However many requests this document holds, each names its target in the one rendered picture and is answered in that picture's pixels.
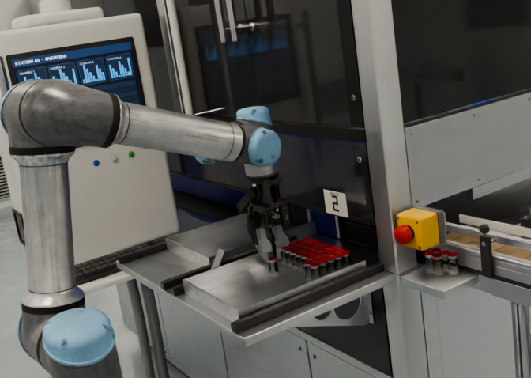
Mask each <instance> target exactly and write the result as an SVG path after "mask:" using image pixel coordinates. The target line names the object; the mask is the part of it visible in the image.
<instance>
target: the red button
mask: <svg viewBox="0 0 531 378"><path fill-rule="evenodd" d="M394 237H395V239H396V241H397V242H398V243H399V244H408V243H410V242H411V241H412V231H411V229H410V228H409V227H408V226H407V225H401V226H398V227H397V228H396V229H395V230H394Z"/></svg>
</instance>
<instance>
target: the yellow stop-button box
mask: <svg viewBox="0 0 531 378"><path fill-rule="evenodd" d="M401 225H407V226H408V227H409V228H410V229H411V231H412V241H411V242H410V243H408V244H401V245H403V246H406V247H409V248H414V249H417V250H420V251H425V250H427V249H429V248H432V247H434V246H436V245H438V244H442V243H444V242H446V233H445V223H444V214H443V210H437V209H433V208H429V207H425V206H416V207H414V208H412V209H410V210H406V211H404V212H401V213H399V214H397V227H398V226H401Z"/></svg>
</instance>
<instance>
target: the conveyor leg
mask: <svg viewBox="0 0 531 378"><path fill-rule="evenodd" d="M492 296H495V297H499V296H496V295H493V294H492ZM499 298H502V299H504V300H507V301H510V304H511V316H512V328H513V340H514V363H515V376H516V378H531V306H528V305H526V304H521V303H518V302H516V301H511V300H508V299H506V298H503V297H499Z"/></svg>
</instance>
